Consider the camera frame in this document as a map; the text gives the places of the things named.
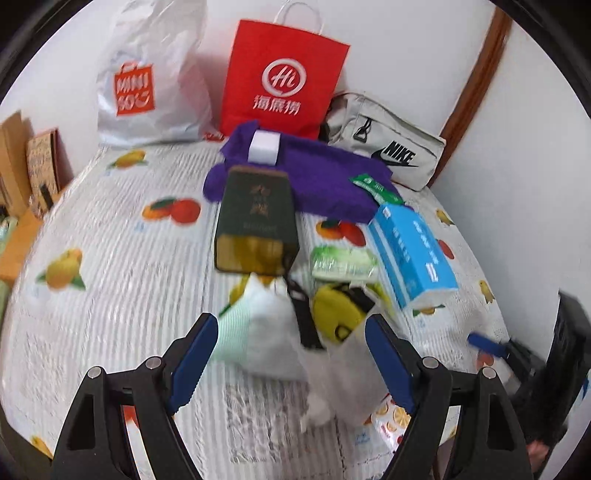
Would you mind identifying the orange print sachet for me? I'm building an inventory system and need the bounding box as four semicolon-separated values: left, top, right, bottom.
370;394;412;453

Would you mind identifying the yellow mesh pouch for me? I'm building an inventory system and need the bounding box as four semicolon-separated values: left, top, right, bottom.
311;282;394;344

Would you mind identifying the green pocket tissue pack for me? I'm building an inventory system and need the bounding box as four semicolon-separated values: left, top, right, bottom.
310;245;379;282

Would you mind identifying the green wet wipe sachet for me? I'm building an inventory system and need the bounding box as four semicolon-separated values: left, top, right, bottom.
349;174;405;205

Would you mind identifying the white sponge block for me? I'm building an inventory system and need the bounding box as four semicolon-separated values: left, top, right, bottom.
247;130;280;166

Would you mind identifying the person's right hand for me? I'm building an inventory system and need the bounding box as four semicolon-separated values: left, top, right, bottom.
527;440;550;473

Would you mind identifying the blue tissue pack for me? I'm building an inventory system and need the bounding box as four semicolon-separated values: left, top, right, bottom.
369;204;459;311

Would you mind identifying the fruit print tablecloth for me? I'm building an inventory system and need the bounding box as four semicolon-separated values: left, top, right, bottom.
0;138;512;480

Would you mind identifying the dark green tea tin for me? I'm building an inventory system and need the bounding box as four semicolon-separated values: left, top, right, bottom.
214;166;300;277

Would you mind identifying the purple towel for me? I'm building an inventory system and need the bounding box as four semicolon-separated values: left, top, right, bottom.
204;121;399;224

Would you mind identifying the wooden nightstand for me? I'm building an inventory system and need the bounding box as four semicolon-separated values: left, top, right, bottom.
0;208;43;288

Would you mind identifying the small black stand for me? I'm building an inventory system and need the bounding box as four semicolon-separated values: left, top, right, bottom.
39;183;54;212

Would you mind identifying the wooden bed headboard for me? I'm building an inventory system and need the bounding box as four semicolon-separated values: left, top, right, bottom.
0;111;32;218

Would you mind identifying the grey Nike pouch bag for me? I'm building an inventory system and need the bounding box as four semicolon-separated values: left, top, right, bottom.
325;91;446;191

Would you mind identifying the patterned brown book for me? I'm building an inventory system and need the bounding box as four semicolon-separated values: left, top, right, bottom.
26;129;61;219

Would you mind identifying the white Miniso plastic bag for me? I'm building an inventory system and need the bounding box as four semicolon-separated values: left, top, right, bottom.
97;0;212;148

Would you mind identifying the red Hi paper bag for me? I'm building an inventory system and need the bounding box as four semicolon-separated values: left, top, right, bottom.
221;1;349;140

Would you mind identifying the brown wooden door frame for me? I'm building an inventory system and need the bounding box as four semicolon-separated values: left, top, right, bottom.
428;7;513;187

